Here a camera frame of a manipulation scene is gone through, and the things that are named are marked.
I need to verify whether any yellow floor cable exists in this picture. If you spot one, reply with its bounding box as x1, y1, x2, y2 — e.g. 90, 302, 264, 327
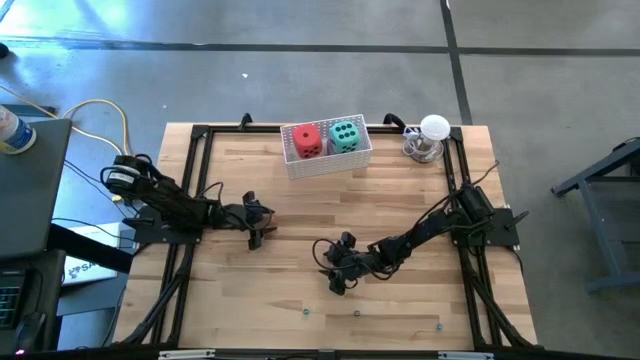
0, 84, 142, 169

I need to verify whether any white perforated basket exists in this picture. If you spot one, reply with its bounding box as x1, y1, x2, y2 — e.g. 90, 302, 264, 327
279, 113, 374, 180

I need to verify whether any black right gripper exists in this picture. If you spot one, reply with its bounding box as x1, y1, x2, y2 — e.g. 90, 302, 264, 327
318, 232, 381, 297

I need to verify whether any black computer mouse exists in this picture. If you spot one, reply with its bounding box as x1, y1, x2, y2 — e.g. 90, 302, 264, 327
14, 312, 47, 351

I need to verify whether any white printed box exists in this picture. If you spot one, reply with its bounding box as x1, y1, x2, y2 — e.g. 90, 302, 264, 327
62, 222, 121, 286

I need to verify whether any white plastic bottle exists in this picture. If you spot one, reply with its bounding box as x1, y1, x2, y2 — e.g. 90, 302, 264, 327
0, 104, 37, 155

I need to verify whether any white coiled lamp cable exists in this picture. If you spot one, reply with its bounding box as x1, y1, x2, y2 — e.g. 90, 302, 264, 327
401, 125, 424, 152

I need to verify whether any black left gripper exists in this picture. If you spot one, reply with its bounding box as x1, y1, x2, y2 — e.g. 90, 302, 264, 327
215, 190, 278, 251

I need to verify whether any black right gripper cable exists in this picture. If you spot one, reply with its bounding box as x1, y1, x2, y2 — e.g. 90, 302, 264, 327
312, 238, 334, 274

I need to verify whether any large red foam die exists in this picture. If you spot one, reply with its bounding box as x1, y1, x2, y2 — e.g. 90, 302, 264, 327
292, 123, 324, 160

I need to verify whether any dark grey side desk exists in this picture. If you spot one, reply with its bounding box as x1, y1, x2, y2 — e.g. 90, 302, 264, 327
0, 117, 73, 259

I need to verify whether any white table edge bracket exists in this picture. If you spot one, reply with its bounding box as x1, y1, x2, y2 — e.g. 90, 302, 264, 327
158, 349, 216, 360
437, 351, 495, 360

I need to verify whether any black aluminium table frame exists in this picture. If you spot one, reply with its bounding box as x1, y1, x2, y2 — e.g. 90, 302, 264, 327
114, 113, 539, 351

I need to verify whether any large green foam die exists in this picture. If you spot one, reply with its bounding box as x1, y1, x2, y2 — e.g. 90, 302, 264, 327
328, 121, 361, 155

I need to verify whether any blue grey metal stand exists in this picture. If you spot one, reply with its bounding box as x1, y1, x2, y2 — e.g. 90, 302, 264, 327
551, 137, 640, 294

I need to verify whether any white mushroom table lamp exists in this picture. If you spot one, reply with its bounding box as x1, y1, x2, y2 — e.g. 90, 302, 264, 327
403, 114, 452, 165

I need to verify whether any backlit black keyboard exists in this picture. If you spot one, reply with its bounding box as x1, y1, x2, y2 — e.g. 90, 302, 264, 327
0, 269, 26, 331

